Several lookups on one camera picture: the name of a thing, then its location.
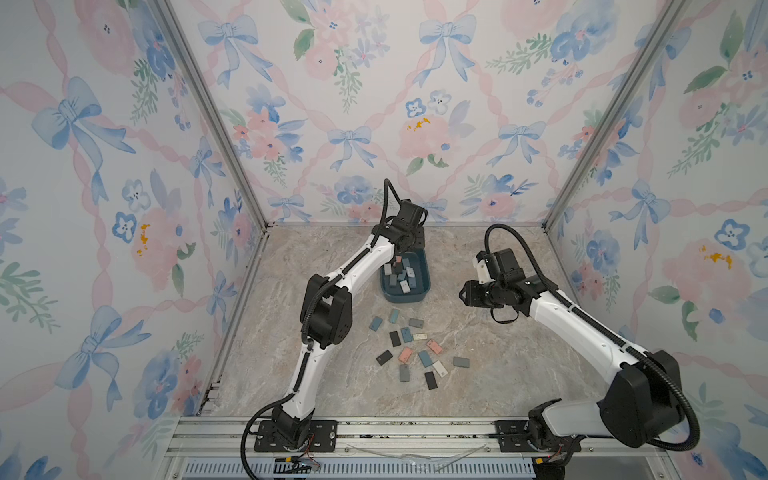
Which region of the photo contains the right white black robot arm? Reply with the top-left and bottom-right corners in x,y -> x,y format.
459,223 -> 702,452

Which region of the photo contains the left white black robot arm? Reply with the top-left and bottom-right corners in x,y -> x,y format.
239,179 -> 428,479

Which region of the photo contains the dark teal storage box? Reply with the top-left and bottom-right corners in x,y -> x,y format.
379,249 -> 431,304

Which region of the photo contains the pink eraser right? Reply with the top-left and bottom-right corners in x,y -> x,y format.
426,339 -> 443,355

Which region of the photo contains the pink eraser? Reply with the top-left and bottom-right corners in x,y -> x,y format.
398,347 -> 413,364
426,339 -> 443,355

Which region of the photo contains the grey eraser top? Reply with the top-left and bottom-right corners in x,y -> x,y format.
408,318 -> 425,329

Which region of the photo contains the teal eraser lower centre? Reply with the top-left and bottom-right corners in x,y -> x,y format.
418,350 -> 433,368

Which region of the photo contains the black eraser bottom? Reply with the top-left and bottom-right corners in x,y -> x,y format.
424,371 -> 438,390

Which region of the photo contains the pink eraser centre lower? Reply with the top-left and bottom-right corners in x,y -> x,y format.
398,347 -> 413,364

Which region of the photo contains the grey eraser bottom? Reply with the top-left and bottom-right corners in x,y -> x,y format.
399,364 -> 411,383

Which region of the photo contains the black eraser tilted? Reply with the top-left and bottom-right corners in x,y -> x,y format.
376,350 -> 393,366

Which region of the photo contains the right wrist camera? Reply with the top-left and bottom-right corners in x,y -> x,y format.
475,251 -> 493,284

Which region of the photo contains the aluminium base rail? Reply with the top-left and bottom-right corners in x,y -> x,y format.
155,417 -> 681,479

